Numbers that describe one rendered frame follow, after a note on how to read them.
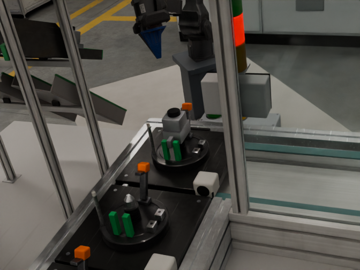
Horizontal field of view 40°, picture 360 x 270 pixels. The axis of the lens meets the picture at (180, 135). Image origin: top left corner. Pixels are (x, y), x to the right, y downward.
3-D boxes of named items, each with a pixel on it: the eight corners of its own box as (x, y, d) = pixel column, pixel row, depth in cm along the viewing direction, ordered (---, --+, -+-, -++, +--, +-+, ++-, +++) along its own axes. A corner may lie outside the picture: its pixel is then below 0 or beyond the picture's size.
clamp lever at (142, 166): (141, 196, 103) (141, 161, 102) (150, 197, 103) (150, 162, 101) (133, 201, 100) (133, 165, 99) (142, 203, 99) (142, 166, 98)
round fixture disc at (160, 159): (165, 137, 127) (164, 131, 126) (217, 142, 122) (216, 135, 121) (143, 169, 117) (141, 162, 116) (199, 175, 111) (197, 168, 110)
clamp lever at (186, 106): (184, 132, 123) (184, 102, 122) (192, 133, 122) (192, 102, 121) (179, 135, 120) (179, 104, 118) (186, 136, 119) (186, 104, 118)
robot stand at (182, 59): (221, 99, 165) (215, 43, 154) (240, 118, 152) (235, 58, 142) (180, 111, 161) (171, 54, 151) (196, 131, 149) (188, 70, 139)
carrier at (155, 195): (113, 190, 114) (101, 145, 108) (211, 203, 105) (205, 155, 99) (55, 267, 96) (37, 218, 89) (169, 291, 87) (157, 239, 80)
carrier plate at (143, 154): (157, 133, 134) (155, 126, 133) (242, 140, 125) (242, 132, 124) (116, 186, 116) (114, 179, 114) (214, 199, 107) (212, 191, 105)
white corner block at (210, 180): (201, 184, 112) (199, 170, 110) (220, 186, 110) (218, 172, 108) (194, 197, 108) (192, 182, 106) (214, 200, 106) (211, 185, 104)
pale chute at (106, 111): (85, 118, 139) (90, 103, 140) (122, 125, 133) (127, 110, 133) (10, 85, 115) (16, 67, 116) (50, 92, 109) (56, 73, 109)
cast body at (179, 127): (174, 128, 120) (170, 103, 116) (190, 129, 118) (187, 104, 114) (160, 147, 113) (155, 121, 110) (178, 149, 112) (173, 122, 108)
